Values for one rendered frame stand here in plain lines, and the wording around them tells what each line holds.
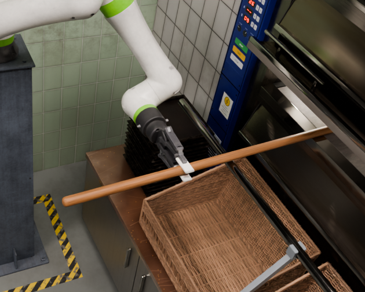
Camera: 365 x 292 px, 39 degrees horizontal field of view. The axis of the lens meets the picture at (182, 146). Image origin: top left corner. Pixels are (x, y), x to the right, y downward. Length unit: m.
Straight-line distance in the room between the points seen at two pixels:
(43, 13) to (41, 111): 1.37
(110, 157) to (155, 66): 0.83
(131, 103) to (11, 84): 0.47
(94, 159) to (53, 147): 0.68
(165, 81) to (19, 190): 0.93
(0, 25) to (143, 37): 0.44
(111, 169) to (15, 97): 0.64
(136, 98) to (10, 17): 0.48
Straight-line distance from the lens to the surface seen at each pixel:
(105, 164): 2.46
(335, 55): 1.79
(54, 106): 2.92
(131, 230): 2.22
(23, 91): 2.03
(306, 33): 1.88
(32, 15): 1.62
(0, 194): 2.39
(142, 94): 1.79
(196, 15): 2.47
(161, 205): 2.21
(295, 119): 2.00
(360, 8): 1.72
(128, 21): 1.71
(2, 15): 1.67
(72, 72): 2.81
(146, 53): 1.76
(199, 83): 2.52
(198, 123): 1.85
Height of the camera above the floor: 2.32
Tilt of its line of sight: 41 degrees down
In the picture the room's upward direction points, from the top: 14 degrees clockwise
